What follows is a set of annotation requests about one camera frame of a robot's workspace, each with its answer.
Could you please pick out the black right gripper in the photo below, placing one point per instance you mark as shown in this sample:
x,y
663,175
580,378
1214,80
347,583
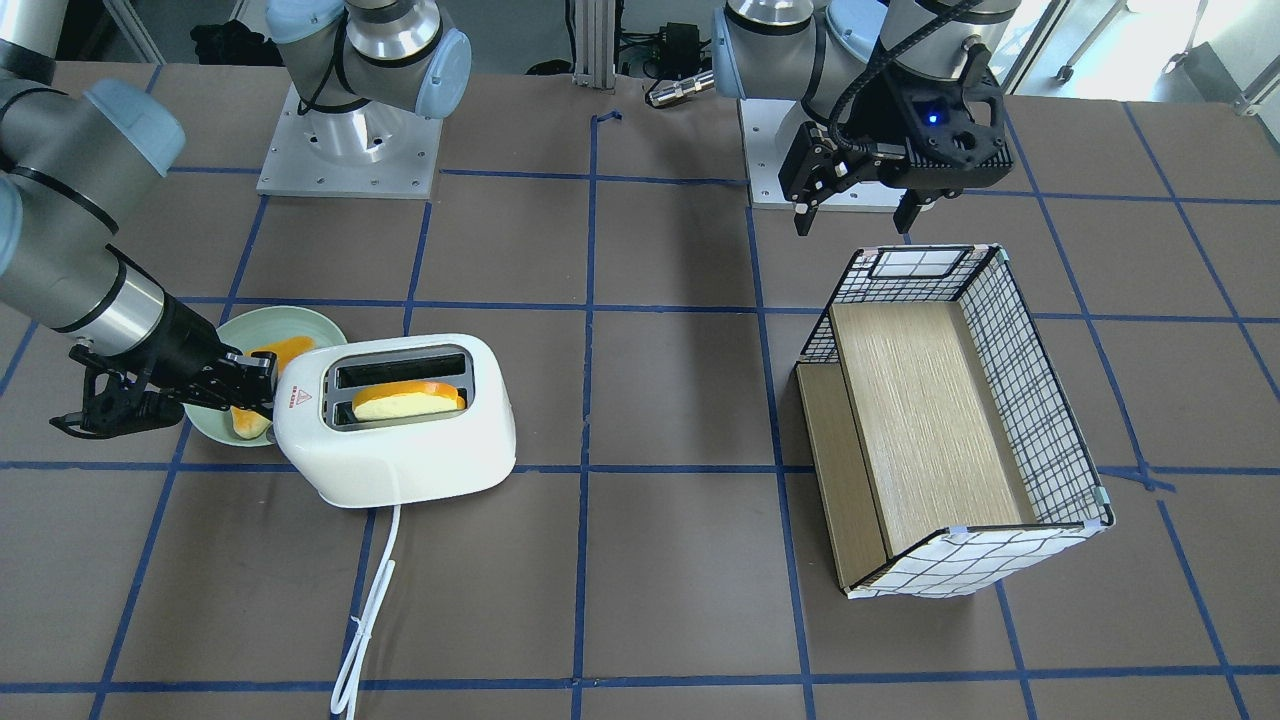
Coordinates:
x,y
186,345

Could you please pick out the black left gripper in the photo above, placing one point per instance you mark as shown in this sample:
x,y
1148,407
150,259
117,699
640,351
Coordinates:
x,y
889,123

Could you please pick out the white two-slot toaster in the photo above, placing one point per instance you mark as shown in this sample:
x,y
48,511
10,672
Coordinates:
x,y
361,464

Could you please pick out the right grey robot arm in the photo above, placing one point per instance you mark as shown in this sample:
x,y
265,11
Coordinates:
x,y
75,167

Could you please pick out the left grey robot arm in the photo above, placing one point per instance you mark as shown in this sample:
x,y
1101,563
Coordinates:
x,y
833,60

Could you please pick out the toast slice in toaster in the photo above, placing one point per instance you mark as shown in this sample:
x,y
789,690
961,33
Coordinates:
x,y
400,399

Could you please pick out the triangular orange bread piece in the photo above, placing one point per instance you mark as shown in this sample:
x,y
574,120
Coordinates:
x,y
249,423

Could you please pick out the light green plate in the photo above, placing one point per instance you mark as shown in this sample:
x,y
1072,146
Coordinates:
x,y
254,330

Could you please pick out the silver cylindrical connector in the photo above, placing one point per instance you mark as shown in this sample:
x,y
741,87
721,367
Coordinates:
x,y
666,93

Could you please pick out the grid fabric wooden storage box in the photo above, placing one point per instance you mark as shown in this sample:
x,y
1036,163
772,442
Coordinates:
x,y
946,451

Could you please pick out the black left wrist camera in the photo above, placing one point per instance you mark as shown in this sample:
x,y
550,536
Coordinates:
x,y
960,125

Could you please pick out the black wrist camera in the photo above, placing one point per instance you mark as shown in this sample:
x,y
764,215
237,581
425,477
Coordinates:
x,y
960,125
115,398

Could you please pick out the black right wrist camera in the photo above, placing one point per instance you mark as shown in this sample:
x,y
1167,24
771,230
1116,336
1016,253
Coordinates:
x,y
115,398

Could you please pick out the aluminium frame post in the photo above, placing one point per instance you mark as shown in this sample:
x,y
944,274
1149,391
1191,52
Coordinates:
x,y
594,27

